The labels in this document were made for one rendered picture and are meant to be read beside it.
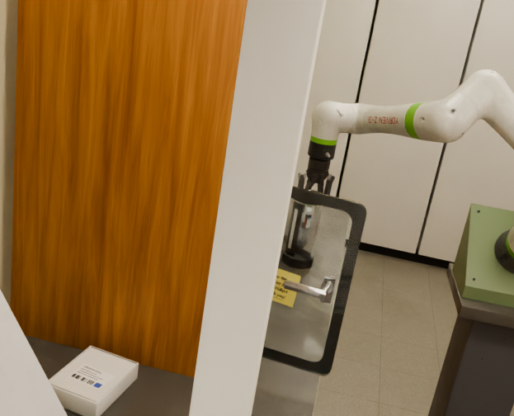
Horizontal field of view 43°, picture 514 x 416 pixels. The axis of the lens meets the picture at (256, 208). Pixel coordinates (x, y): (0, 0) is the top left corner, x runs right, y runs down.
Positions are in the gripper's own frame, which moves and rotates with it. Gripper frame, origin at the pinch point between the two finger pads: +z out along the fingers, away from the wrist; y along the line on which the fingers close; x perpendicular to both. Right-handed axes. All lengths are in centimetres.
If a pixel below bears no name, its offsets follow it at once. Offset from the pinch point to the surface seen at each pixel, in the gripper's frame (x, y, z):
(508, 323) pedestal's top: -64, 39, 9
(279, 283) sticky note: -85, -47, -17
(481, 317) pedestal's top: -60, 32, 9
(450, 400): -55, 35, 43
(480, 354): -57, 39, 24
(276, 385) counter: -88, -45, 6
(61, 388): -88, -90, 2
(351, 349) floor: 57, 68, 100
